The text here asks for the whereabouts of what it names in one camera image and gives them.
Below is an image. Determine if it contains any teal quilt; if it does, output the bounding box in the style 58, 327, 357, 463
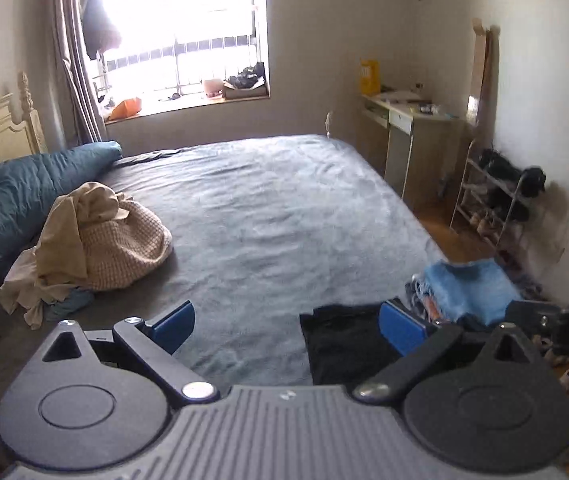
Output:
0, 141, 122, 285

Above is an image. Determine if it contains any black smile t-shirt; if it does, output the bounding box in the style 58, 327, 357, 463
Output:
300, 304, 402, 390

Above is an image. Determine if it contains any beige knitted sweater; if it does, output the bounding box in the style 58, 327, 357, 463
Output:
79, 196, 173, 292

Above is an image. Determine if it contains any blue folded scarf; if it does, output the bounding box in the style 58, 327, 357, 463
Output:
415, 259, 522, 327

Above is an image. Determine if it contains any metal shoe rack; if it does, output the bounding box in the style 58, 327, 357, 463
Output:
449, 141, 547, 254

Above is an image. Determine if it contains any grey bed blanket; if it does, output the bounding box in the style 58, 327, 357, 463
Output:
0, 133, 449, 470

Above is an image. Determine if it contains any white desk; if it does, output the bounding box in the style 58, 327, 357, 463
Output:
363, 96, 463, 211

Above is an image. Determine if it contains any cream cloth garment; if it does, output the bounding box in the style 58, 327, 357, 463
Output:
0, 182, 128, 330

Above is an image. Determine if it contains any yellow box on desk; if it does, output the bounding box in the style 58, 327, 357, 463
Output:
359, 60, 381, 96

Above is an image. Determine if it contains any grey curtain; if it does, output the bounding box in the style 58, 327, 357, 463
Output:
52, 0, 106, 144

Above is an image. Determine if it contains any cream bed headboard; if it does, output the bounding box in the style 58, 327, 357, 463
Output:
0, 72, 48, 162

